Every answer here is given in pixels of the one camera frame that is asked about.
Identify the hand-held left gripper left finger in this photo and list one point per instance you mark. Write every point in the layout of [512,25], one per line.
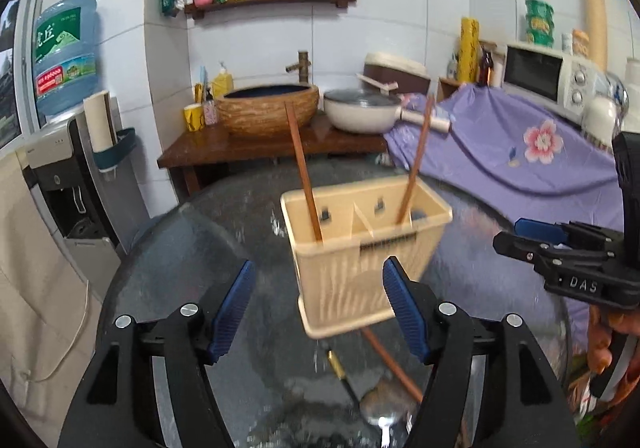
[232,313]

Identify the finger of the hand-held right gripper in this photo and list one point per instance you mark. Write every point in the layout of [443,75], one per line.
[537,229]
[515,248]

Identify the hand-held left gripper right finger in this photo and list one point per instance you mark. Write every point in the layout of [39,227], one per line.
[405,313]

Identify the brown wooden chopstick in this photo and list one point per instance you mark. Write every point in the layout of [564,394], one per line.
[390,363]
[417,158]
[300,163]

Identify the beige plastic utensil holder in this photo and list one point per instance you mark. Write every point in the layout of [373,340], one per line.
[340,288]

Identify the person's right hand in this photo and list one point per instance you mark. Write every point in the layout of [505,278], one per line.
[600,343]

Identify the white chrome kettle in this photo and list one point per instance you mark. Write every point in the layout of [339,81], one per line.
[600,118]

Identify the purple floral cloth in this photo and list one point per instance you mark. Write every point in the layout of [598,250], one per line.
[490,148]

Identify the metal spoon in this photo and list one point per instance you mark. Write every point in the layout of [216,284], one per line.
[382,408]

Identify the orange label jar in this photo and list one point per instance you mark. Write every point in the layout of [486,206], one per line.
[580,44]

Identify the white microwave oven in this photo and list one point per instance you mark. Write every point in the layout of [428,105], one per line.
[530,68]

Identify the small white jar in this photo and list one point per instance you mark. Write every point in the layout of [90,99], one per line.
[566,44]

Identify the green instant noodle bowl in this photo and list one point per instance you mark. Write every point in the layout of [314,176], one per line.
[539,8]
[540,25]
[540,40]

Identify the light wooden rack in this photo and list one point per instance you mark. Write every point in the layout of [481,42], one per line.
[447,89]

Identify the dark wooden washstand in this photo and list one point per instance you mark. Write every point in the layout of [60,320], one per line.
[210,148]

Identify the dark brown glass bottle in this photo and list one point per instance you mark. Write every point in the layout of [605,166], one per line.
[485,70]

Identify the tall beige cardboard tube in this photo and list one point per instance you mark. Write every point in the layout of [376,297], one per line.
[594,13]

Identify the small white bottle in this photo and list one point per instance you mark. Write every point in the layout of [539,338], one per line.
[453,68]

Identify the yellow foil roll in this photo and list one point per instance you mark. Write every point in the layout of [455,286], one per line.
[469,50]

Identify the white pot with glass lid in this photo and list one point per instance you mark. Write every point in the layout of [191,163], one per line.
[355,120]

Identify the yellow cup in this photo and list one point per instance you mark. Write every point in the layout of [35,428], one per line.
[193,118]

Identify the brown woven-look basin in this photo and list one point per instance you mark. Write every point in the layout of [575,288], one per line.
[265,115]

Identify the floral soap bottle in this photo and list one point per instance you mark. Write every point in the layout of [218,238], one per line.
[210,110]

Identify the brown white rice cooker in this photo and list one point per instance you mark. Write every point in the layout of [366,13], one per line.
[395,70]

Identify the white black water dispenser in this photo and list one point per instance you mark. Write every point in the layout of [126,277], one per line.
[55,178]

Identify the yellow dish soap bottle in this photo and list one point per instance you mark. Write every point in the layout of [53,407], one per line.
[223,83]

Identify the white teal cup dispenser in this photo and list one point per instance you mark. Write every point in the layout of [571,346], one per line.
[100,123]

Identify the blue toothbrush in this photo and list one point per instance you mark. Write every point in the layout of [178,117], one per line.
[203,80]

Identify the bamboo-look faucet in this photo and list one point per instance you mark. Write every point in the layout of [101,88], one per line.
[303,68]

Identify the blue water jug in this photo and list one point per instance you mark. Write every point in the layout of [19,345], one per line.
[65,53]

